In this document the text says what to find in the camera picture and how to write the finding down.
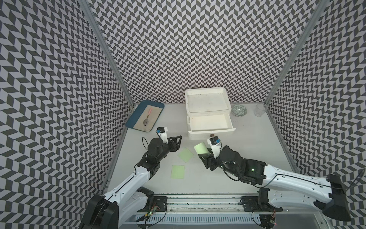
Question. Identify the pink handled spoon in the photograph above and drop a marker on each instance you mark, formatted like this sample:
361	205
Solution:
146	121

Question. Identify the green patterned small dish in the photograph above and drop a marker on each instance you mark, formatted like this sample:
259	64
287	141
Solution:
239	110

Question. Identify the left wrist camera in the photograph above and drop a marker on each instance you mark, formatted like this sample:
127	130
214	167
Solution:
162	133

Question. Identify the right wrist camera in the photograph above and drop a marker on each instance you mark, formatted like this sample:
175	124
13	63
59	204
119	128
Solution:
216	145

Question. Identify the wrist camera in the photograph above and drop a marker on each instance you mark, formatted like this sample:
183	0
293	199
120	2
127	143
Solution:
162	133
216	145

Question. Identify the beige tray liner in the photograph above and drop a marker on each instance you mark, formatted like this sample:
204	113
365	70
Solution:
152	119

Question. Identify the clear glass cup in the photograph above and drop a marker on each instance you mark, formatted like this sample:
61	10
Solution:
260	109

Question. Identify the blue tray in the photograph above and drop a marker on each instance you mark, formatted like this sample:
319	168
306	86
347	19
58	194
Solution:
138	111

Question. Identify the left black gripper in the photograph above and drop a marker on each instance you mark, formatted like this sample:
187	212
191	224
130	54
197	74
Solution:
173	144

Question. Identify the green sticky note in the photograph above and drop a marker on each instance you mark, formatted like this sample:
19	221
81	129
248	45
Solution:
178	172
201	148
185	155

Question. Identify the white drawer cabinet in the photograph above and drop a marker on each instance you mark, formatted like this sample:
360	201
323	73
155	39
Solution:
207	101

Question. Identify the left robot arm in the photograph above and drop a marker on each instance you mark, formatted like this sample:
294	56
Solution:
112	209

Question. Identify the white top drawer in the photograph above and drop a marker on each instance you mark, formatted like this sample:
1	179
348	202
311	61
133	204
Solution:
201	127

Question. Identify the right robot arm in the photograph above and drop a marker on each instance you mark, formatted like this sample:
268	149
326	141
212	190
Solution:
328	193

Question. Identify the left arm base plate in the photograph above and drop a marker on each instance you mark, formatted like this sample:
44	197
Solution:
145	200

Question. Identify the aluminium front rail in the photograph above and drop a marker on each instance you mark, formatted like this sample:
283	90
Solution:
231	202

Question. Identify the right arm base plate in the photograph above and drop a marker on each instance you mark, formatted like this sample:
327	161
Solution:
258	203

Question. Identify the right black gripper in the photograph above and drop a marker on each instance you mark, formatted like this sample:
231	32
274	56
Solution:
209	161

